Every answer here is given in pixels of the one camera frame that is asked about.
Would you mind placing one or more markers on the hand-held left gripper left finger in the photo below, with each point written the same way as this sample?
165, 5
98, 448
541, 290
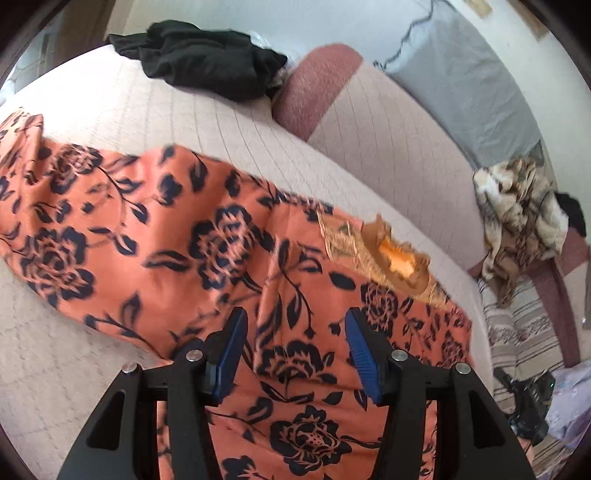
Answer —
227, 364

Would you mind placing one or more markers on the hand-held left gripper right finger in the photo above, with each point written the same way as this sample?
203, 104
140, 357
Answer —
364, 355

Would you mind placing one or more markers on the orange floral garment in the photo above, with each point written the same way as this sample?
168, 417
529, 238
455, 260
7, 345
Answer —
161, 230

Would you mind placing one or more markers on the striped cushion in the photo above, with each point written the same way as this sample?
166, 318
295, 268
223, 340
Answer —
521, 332

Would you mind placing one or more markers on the black plastic bag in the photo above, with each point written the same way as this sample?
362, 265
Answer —
531, 406

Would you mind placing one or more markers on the beige patterned cloth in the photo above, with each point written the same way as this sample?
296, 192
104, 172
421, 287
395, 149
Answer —
517, 217

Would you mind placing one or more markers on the lilac floral garment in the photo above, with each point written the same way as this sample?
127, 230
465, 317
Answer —
572, 397

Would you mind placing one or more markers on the small black garment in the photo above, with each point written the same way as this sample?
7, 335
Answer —
572, 212

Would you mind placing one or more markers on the grey blue pillow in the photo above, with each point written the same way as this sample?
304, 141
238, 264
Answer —
461, 78

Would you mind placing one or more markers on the black cloth pile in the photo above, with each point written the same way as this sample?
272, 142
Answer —
198, 55

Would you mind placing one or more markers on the wall light switch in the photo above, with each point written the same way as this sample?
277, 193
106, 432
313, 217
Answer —
478, 7

